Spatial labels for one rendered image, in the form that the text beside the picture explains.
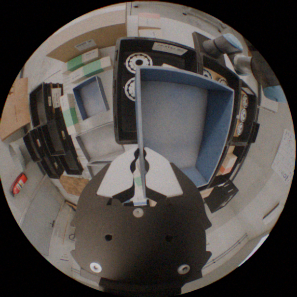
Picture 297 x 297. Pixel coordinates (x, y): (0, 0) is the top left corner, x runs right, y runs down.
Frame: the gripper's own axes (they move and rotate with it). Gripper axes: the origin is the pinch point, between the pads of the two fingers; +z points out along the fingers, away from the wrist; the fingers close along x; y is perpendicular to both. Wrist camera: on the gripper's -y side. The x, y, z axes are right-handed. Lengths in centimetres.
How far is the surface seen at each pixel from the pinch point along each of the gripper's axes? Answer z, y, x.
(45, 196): 42, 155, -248
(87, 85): 40, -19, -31
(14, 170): 13, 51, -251
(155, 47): 25.3, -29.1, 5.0
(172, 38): 44, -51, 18
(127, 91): 26.4, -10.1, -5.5
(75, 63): 34, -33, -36
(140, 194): 33, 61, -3
